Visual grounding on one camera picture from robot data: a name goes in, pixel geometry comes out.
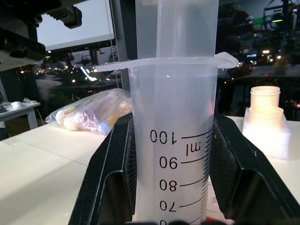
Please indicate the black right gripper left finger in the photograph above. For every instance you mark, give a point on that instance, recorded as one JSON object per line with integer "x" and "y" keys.
{"x": 105, "y": 164}

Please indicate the large clear plastic syringe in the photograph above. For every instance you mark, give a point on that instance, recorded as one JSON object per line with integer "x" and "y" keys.
{"x": 168, "y": 105}

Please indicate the white roller blind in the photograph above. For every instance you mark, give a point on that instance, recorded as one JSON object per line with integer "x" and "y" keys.
{"x": 93, "y": 23}

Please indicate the white plastic jar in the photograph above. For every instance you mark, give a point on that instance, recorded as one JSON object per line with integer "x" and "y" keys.
{"x": 266, "y": 117}
{"x": 264, "y": 96}

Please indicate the clear plastic bag with contents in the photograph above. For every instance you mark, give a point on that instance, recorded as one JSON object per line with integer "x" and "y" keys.
{"x": 89, "y": 114}

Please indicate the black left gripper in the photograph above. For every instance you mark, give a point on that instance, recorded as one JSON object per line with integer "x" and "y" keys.
{"x": 25, "y": 50}

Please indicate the small white side table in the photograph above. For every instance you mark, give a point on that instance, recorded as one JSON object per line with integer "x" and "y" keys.
{"x": 21, "y": 111}

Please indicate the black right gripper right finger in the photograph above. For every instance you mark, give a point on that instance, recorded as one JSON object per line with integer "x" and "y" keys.
{"x": 246, "y": 178}

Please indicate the small white bowl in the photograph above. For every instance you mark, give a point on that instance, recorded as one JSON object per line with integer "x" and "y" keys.
{"x": 17, "y": 104}

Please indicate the white foam block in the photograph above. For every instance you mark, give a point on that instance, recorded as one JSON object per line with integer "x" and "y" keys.
{"x": 267, "y": 140}

